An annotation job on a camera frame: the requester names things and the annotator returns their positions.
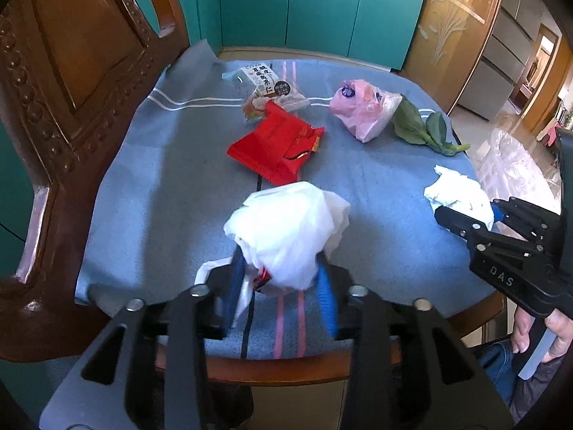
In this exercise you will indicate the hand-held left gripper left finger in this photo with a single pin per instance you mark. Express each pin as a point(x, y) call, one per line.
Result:
point(235, 286)

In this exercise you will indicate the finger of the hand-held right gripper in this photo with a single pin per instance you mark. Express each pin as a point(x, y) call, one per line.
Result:
point(523, 217)
point(461, 224)

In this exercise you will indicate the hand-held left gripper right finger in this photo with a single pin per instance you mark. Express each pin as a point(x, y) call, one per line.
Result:
point(327, 295)

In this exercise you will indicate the white tissue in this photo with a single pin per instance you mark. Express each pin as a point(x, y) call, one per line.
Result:
point(456, 192)

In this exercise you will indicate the clear plastic bin liner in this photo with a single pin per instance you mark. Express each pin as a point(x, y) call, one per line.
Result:
point(510, 156)

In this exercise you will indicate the white plastic bag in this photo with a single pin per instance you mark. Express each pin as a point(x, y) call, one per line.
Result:
point(282, 233)

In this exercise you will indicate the person's right forearm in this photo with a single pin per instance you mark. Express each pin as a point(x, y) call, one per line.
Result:
point(537, 389)

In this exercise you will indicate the person's right hand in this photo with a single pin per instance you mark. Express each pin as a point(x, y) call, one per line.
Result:
point(521, 329)

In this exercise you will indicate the person's blue jeans leg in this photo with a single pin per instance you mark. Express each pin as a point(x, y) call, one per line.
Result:
point(497, 367)

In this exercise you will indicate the green vegetable leaf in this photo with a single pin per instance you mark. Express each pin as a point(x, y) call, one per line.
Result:
point(412, 121)

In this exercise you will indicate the blue striped towel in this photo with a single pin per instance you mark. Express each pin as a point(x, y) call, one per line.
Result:
point(156, 188)

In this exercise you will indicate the red snack packet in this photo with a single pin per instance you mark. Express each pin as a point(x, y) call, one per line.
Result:
point(268, 143)

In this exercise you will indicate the pink plastic bag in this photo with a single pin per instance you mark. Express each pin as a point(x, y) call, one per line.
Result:
point(362, 107)

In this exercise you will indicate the silver refrigerator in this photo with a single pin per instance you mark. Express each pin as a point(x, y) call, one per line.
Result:
point(506, 53)

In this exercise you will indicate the wooden glass door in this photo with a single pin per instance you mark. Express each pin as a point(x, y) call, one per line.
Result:
point(447, 53)

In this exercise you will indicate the clear snack wrapper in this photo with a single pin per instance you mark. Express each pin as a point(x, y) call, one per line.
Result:
point(268, 80)

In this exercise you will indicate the teal kitchen cabinets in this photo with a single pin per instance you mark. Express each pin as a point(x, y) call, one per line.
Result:
point(322, 9)

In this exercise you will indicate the carved wooden chair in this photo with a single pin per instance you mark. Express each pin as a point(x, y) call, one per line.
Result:
point(67, 53)

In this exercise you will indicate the wooden doorway frame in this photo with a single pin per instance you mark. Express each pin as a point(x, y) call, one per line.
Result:
point(559, 67)

